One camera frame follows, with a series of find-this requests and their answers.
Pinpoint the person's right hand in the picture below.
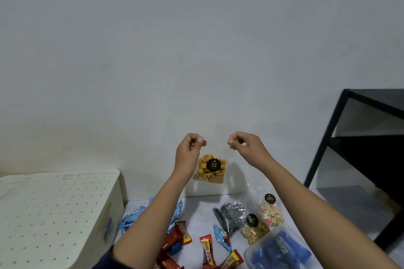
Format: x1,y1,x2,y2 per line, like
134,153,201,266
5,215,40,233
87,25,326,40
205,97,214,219
227,132,275,173

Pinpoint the person's left hand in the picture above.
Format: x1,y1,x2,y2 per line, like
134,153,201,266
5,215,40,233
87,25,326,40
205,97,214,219
174,133,207,180

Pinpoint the bag of orange crackers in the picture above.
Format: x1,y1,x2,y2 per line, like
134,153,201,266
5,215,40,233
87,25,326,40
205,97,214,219
191,139,234,184

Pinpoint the bag of pastel candies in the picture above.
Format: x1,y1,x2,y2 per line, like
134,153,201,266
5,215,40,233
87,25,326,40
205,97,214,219
249,183,286,228

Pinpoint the bag of black-white cookies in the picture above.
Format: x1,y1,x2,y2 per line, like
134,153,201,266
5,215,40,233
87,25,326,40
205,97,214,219
212,202,250,238

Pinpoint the bag of beige nuts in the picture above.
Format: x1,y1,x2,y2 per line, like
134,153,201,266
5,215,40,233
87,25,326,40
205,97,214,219
241,214,271,246

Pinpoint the group of light blue packets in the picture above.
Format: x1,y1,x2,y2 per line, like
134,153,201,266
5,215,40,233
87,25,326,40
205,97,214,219
118,198,233,255

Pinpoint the pile of red candy bars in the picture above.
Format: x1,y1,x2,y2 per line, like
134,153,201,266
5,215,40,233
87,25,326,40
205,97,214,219
154,221,245,269

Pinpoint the white perforated box lid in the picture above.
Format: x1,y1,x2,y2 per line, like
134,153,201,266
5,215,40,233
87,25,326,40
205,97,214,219
0,169,122,269

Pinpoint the person's left forearm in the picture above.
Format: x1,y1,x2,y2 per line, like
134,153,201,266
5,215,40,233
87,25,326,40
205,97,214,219
111,174,192,269

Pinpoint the person's right forearm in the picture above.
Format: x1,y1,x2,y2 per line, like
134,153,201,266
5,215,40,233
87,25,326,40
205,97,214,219
258,158,399,269

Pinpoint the person's navy shirt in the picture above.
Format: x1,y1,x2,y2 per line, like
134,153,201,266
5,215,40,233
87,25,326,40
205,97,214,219
100,245,127,269

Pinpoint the grey marble-look board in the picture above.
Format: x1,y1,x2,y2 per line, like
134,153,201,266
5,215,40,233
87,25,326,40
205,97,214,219
113,185,404,269

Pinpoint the clear plastic tub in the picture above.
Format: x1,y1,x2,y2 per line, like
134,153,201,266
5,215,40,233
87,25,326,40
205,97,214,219
243,226,313,269

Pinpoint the black side table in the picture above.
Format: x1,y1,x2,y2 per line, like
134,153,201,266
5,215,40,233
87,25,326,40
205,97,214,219
303,88,404,252

